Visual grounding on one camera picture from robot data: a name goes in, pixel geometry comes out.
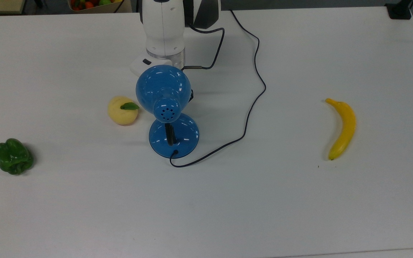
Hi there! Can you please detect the blue desk lamp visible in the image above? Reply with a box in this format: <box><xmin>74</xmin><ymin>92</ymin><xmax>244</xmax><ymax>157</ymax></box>
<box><xmin>136</xmin><ymin>64</ymin><xmax>200</xmax><ymax>159</ymax></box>

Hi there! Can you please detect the yellow bin with fruit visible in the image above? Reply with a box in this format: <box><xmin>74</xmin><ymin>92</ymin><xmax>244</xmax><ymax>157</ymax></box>
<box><xmin>68</xmin><ymin>0</ymin><xmax>124</xmax><ymax>13</ymax></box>

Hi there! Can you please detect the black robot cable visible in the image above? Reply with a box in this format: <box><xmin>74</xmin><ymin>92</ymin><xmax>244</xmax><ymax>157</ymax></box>
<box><xmin>181</xmin><ymin>24</ymin><xmax>226</xmax><ymax>70</ymax></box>

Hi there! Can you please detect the yellow banana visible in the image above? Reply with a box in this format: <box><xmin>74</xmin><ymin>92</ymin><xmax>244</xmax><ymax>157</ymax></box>
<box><xmin>325</xmin><ymin>98</ymin><xmax>356</xmax><ymax>161</ymax></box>

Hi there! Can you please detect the black table clamp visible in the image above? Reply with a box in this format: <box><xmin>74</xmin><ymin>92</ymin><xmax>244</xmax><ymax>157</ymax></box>
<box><xmin>385</xmin><ymin>0</ymin><xmax>413</xmax><ymax>20</ymax></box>

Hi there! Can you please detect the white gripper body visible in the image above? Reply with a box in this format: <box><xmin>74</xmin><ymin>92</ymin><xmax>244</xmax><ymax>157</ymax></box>
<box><xmin>130</xmin><ymin>54</ymin><xmax>164</xmax><ymax>77</ymax></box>

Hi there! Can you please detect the yellow peach with green leaf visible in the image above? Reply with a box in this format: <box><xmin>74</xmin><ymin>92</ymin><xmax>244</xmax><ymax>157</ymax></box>
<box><xmin>107</xmin><ymin>96</ymin><xmax>140</xmax><ymax>126</ymax></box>

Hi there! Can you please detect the green bell pepper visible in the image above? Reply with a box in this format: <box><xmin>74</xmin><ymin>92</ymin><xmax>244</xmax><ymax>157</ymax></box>
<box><xmin>0</xmin><ymin>138</ymin><xmax>34</xmax><ymax>175</ymax></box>

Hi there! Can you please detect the black lamp power cable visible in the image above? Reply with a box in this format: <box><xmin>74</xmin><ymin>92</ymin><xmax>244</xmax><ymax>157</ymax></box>
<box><xmin>170</xmin><ymin>10</ymin><xmax>267</xmax><ymax>168</ymax></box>

